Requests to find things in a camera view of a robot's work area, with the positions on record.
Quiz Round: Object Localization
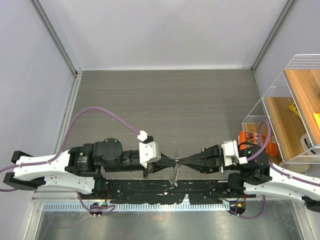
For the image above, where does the white wire shelf rack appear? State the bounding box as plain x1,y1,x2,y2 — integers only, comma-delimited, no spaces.
242,54,320,177

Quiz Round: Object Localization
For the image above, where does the white slotted cable duct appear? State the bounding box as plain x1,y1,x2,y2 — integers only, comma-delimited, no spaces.
42,201,230,212

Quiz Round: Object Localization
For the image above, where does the orange snack box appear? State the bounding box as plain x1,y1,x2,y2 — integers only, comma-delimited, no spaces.
237,131,280,157

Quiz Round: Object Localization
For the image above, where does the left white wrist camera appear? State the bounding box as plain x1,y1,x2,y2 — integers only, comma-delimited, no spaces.
137,130,161,169

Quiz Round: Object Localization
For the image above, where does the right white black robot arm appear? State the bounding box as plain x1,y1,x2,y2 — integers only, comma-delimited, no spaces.
176,141,320,212

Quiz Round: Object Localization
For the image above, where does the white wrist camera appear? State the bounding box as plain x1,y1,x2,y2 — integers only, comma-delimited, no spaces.
221,140,249,167
137,130,161,169

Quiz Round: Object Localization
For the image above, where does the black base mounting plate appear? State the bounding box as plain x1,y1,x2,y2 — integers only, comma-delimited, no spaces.
77,177,241,205

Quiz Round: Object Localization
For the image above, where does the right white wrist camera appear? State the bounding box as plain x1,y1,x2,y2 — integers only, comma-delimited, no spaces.
221,140,249,167

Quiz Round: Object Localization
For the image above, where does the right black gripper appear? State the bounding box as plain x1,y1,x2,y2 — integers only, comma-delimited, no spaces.
176,143,244,174

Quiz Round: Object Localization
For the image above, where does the yellow packet on shelf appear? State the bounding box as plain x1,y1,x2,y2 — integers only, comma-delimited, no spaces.
288,102,301,119

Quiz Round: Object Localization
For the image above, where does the white device on shelf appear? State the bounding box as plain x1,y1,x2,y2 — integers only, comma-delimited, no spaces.
300,133,317,156

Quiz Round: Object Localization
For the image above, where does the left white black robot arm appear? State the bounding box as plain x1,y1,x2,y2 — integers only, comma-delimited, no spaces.
3,138,176,199

